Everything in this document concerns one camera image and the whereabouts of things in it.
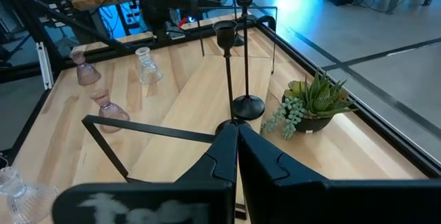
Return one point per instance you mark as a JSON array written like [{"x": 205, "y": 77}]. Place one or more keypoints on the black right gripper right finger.
[{"x": 310, "y": 200}]

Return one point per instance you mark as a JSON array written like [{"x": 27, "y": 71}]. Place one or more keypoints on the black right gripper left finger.
[{"x": 193, "y": 203}]

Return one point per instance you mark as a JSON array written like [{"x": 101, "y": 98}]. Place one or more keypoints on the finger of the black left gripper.
[{"x": 208, "y": 2}]

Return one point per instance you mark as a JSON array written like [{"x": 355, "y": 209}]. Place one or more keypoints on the clear ribbed glass candle holder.
[
  {"x": 27, "y": 200},
  {"x": 149, "y": 72}
]

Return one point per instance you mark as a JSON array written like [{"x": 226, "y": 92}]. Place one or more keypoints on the pink ribbed glass candle holder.
[
  {"x": 86, "y": 74},
  {"x": 110, "y": 113}
]

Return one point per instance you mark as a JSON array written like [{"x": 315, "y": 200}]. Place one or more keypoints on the potted green succulent plant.
[{"x": 317, "y": 100}]

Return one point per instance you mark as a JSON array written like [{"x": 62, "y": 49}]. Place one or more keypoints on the black table border rail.
[{"x": 396, "y": 139}]

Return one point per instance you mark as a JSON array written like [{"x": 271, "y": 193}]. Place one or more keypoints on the white aluminium rail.
[{"x": 44, "y": 65}]

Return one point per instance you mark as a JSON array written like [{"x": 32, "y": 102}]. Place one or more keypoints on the black rig frame strut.
[{"x": 25, "y": 14}]

